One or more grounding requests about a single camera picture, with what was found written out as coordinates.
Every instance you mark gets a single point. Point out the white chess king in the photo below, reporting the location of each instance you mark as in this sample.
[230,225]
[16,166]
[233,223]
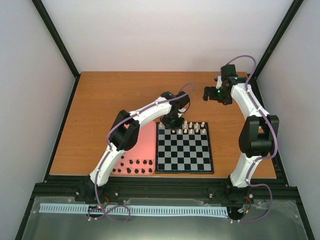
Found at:
[185,124]

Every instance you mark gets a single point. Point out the black aluminium frame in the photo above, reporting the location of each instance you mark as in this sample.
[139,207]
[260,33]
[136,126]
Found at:
[65,186]

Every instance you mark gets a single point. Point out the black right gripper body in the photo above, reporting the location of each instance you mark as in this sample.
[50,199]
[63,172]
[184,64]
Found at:
[220,96]

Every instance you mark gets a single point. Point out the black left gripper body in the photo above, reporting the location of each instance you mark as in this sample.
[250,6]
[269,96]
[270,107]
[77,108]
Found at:
[171,121]

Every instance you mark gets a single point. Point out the right controller board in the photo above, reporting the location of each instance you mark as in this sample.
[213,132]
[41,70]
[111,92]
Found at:
[247,205]

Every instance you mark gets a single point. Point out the light blue cable duct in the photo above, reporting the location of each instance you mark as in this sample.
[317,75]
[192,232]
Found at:
[135,210]

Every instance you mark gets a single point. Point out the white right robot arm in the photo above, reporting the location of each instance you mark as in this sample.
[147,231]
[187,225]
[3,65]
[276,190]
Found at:
[257,139]

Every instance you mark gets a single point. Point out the controller board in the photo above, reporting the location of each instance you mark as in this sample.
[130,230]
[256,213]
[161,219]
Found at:
[247,205]
[103,200]

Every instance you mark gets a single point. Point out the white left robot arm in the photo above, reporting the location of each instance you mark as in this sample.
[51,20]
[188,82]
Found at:
[125,130]

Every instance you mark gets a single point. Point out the pink plastic tray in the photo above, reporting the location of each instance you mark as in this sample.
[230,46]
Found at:
[144,149]

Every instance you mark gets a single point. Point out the left controller board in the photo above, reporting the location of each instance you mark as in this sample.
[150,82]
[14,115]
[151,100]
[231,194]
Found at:
[103,200]

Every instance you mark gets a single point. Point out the black grey chessboard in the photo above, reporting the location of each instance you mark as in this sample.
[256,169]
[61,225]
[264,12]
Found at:
[183,153]

